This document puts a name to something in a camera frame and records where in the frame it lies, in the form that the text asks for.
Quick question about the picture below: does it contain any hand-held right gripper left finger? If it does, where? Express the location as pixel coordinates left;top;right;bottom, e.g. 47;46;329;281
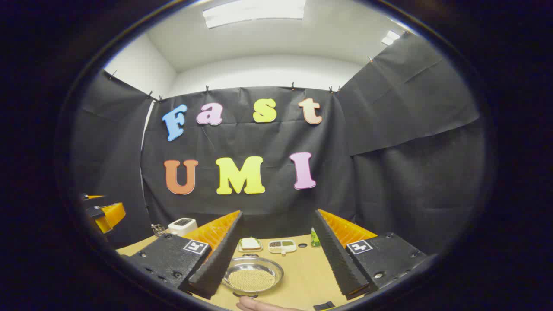
122;210;243;300

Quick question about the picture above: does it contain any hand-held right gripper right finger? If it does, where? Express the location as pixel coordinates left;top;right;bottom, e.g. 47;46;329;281
311;209;428;301

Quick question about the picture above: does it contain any stainless steel pot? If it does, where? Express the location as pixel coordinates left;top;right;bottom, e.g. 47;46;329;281
222;256;284;299

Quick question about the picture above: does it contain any white sandwich plate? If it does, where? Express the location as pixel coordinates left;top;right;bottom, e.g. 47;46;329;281
237;238;263;253

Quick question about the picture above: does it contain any pile of soybeans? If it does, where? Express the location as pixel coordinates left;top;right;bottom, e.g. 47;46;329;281
228;269;276;292

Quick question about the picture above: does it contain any white toaster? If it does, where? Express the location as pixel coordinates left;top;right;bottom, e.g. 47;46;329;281
168;218;198;237

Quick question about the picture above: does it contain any white divided grain tray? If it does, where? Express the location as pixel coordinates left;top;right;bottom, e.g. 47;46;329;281
267;239;297;254

